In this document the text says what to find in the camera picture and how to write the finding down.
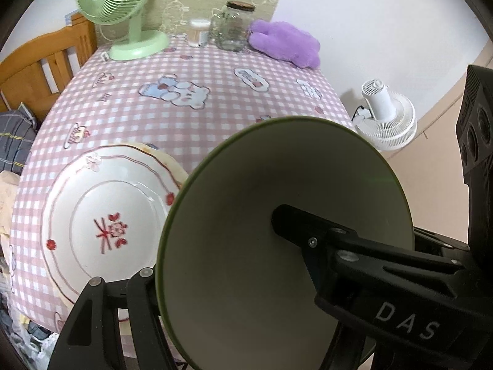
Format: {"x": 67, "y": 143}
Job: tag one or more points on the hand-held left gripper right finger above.
{"x": 342, "y": 350}

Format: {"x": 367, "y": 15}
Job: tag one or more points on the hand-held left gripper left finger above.
{"x": 142, "y": 289}

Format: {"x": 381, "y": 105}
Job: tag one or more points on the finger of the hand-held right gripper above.
{"x": 327, "y": 239}
{"x": 443, "y": 242}

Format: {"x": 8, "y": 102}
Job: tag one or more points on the grey floral ceramic bowl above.
{"x": 238, "y": 239}

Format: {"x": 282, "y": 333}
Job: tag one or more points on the white red-rimmed plate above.
{"x": 100, "y": 200}

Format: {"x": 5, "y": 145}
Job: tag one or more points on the scalloped yellow floral plate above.
{"x": 169, "y": 160}

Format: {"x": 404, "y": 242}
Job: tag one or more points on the beige door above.
{"x": 435, "y": 185}

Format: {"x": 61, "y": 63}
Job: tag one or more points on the blue-grey clothes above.
{"x": 23, "y": 331}

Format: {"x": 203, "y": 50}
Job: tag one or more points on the white floor fan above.
{"x": 389, "y": 123}

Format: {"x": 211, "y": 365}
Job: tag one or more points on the pink checked tablecloth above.
{"x": 231, "y": 115}

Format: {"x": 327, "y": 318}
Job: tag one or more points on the beige cloth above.
{"x": 5, "y": 200}

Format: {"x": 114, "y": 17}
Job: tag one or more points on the purple plush toy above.
{"x": 285, "y": 42}

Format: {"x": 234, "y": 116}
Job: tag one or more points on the glass jar with lid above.
{"x": 231, "y": 27}

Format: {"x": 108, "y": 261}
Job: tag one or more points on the wooden bed headboard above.
{"x": 38, "y": 73}

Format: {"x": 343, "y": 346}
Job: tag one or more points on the cotton swab container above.
{"x": 199, "y": 34}

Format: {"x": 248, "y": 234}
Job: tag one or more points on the green desk fan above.
{"x": 134, "y": 44}

